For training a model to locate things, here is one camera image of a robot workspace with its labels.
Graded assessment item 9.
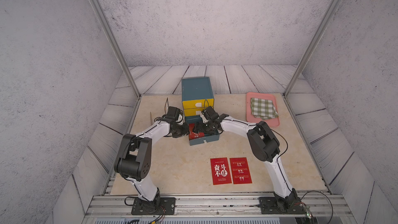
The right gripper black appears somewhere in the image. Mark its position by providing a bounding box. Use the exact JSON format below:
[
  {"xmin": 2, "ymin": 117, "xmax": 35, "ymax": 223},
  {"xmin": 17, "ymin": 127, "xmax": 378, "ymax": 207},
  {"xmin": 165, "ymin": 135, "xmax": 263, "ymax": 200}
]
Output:
[{"xmin": 190, "ymin": 121, "xmax": 213, "ymax": 135}]

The teal bottom drawer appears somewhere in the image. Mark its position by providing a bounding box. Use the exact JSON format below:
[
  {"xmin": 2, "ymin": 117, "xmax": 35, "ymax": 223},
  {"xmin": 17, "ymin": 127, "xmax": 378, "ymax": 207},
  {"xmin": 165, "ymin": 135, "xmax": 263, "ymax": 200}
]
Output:
[{"xmin": 185, "ymin": 116, "xmax": 220, "ymax": 146}]

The red postcard must text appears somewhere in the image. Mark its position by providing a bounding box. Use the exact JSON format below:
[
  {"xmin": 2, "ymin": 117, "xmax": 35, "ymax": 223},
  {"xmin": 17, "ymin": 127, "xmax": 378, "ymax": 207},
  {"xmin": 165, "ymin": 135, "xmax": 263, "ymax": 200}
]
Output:
[{"xmin": 189, "ymin": 123, "xmax": 205, "ymax": 140}]

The yellow bottom drawer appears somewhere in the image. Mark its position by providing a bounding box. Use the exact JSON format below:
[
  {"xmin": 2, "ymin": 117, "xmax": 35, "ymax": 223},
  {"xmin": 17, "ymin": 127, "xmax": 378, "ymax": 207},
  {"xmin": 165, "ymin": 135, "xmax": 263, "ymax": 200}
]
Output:
[{"xmin": 183, "ymin": 107, "xmax": 207, "ymax": 117}]

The yellow drawer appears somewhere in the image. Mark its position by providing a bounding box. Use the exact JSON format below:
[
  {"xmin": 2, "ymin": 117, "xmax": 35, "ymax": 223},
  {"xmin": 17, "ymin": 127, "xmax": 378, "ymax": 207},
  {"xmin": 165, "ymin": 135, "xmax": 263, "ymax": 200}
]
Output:
[
  {"xmin": 183, "ymin": 107, "xmax": 207, "ymax": 117},
  {"xmin": 182, "ymin": 98, "xmax": 215, "ymax": 110}
]

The yellow top drawer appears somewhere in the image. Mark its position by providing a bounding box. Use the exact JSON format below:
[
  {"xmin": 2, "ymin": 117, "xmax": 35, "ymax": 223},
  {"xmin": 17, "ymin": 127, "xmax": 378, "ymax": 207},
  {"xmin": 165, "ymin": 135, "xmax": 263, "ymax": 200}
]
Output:
[{"xmin": 182, "ymin": 98, "xmax": 215, "ymax": 110}]

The teal drawer cabinet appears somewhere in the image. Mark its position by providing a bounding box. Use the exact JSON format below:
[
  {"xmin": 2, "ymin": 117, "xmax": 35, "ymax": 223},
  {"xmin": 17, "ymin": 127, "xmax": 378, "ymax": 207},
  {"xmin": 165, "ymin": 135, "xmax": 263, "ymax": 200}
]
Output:
[{"xmin": 181, "ymin": 76, "xmax": 215, "ymax": 122}]

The red postcard chinese text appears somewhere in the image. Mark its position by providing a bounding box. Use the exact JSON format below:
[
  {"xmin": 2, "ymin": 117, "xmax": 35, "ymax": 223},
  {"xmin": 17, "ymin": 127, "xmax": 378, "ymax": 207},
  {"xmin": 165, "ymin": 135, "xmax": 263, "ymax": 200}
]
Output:
[{"xmin": 210, "ymin": 158, "xmax": 232, "ymax": 185}]

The red postcard english text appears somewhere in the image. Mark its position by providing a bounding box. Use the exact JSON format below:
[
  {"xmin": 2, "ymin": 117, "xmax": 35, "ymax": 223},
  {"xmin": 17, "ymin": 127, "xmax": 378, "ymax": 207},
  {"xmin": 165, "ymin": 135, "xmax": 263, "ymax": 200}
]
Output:
[{"xmin": 230, "ymin": 157, "xmax": 252, "ymax": 185}]

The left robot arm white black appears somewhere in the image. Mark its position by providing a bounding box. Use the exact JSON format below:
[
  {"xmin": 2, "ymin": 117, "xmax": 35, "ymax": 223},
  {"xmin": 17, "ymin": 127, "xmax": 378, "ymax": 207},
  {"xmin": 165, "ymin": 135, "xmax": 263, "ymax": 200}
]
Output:
[{"xmin": 114, "ymin": 107, "xmax": 189, "ymax": 211}]

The green checked cloth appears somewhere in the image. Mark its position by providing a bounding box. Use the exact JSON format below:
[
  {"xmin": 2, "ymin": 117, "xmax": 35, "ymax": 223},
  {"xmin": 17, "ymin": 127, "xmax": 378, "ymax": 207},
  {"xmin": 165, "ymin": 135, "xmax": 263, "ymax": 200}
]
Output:
[{"xmin": 250, "ymin": 98, "xmax": 279, "ymax": 120}]

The pink tray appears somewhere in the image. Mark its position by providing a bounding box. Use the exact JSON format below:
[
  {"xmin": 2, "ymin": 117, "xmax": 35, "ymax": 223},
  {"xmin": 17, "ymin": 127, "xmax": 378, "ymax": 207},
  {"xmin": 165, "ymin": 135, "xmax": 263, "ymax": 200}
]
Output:
[{"xmin": 246, "ymin": 92, "xmax": 280, "ymax": 127}]

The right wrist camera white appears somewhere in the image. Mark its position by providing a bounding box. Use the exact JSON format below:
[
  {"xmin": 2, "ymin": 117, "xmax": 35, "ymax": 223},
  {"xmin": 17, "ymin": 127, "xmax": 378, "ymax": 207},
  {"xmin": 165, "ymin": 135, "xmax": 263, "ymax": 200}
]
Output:
[{"xmin": 200, "ymin": 112, "xmax": 208, "ymax": 123}]

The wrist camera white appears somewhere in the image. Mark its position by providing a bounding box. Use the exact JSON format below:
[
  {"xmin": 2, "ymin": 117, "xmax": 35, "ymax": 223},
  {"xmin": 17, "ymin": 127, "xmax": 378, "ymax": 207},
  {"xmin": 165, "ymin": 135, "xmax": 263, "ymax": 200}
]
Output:
[
  {"xmin": 200, "ymin": 112, "xmax": 208, "ymax": 123},
  {"xmin": 176, "ymin": 110, "xmax": 184, "ymax": 124}
]

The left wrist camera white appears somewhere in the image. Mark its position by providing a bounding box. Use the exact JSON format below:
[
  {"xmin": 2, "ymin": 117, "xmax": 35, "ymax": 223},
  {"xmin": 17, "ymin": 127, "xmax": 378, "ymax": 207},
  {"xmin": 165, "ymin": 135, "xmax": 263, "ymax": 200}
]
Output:
[{"xmin": 176, "ymin": 110, "xmax": 184, "ymax": 124}]

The left aluminium frame post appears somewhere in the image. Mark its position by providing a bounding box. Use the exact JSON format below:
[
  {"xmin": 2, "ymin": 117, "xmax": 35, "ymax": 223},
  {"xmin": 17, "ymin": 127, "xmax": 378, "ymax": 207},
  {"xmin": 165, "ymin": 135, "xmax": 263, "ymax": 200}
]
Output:
[{"xmin": 89, "ymin": 0, "xmax": 141, "ymax": 98}]

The aluminium frame post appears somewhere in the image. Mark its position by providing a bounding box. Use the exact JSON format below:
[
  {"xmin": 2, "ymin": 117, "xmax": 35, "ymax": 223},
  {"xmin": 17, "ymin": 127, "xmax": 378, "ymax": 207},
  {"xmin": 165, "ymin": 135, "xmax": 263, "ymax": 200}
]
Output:
[
  {"xmin": 283, "ymin": 0, "xmax": 342, "ymax": 99},
  {"xmin": 89, "ymin": 0, "xmax": 141, "ymax": 98}
]

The right aluminium frame post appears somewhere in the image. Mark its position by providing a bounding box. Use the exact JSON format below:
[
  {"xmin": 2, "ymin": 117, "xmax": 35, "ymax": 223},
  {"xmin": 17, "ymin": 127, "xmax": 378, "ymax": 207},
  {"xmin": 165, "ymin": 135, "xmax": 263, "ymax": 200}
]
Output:
[{"xmin": 283, "ymin": 0, "xmax": 342, "ymax": 99}]

